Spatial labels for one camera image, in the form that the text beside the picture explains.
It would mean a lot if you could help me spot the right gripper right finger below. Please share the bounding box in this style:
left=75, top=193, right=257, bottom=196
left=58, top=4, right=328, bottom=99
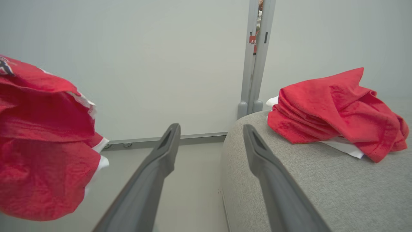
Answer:
left=243, top=124, right=332, bottom=232

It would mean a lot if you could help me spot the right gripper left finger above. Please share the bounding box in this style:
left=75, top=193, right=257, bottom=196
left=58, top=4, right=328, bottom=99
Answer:
left=93, top=123, right=182, bottom=232

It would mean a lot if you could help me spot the plain red garment white trim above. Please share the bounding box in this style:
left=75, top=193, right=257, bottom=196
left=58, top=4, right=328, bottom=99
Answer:
left=266, top=67, right=410, bottom=163

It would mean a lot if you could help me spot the red garment with printed letters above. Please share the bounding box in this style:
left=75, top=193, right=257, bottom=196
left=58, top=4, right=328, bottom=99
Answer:
left=0, top=55, right=110, bottom=222

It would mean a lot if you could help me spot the grey fabric sofa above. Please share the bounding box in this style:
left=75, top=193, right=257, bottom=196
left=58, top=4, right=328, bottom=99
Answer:
left=220, top=97, right=412, bottom=232

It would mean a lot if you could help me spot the grey partition bottom rail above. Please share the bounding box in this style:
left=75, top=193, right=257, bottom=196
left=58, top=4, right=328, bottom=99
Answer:
left=102, top=132, right=229, bottom=151

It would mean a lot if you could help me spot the grey partition post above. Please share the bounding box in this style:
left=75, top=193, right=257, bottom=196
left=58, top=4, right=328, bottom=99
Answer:
left=248, top=0, right=277, bottom=114
left=237, top=0, right=260, bottom=120

